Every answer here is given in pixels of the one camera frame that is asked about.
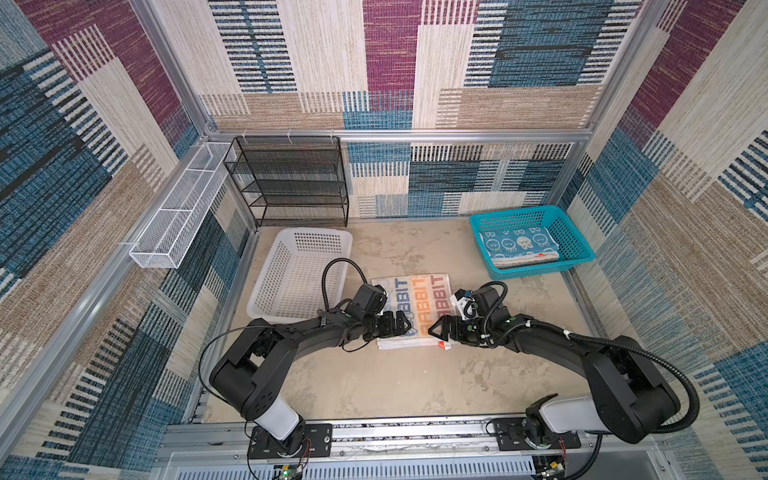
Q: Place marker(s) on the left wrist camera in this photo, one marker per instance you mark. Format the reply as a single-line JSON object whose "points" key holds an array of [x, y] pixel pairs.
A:
{"points": [[367, 302]]}

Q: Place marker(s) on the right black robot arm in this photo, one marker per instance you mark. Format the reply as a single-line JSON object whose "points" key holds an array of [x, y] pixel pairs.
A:
{"points": [[633, 393]]}

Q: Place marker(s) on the aluminium mounting rail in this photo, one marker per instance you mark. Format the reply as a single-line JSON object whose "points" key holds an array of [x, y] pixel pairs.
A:
{"points": [[432, 447]]}

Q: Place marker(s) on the teal plastic basket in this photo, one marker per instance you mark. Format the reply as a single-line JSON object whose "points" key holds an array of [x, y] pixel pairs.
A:
{"points": [[574, 248]]}

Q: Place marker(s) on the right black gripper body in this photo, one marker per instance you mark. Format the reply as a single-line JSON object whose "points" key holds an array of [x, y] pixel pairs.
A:
{"points": [[467, 331]]}

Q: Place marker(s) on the black wire shelf rack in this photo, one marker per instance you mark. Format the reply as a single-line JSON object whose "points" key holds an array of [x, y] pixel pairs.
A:
{"points": [[291, 181]]}

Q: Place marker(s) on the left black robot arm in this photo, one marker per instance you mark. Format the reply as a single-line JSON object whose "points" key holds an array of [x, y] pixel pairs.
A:
{"points": [[251, 373]]}

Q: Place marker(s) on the white plastic laundry basket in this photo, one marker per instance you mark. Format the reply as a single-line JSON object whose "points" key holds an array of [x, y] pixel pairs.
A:
{"points": [[288, 288]]}

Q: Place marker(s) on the red pattern towel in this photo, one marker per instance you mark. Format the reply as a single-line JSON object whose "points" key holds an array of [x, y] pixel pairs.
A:
{"points": [[424, 298]]}

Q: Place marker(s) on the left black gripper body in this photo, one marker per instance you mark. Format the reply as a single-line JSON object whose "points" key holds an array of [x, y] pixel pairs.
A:
{"points": [[381, 326]]}

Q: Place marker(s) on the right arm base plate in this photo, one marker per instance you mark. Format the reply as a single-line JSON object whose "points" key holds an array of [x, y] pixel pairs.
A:
{"points": [[523, 433]]}

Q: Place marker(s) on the white wire mesh tray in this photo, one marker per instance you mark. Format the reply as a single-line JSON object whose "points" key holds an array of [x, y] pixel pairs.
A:
{"points": [[166, 239]]}

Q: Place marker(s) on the blue bunny pattern towel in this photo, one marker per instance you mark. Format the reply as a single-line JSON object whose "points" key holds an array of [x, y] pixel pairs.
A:
{"points": [[519, 247]]}

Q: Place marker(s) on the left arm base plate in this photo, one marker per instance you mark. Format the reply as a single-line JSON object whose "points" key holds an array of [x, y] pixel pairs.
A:
{"points": [[306, 440]]}

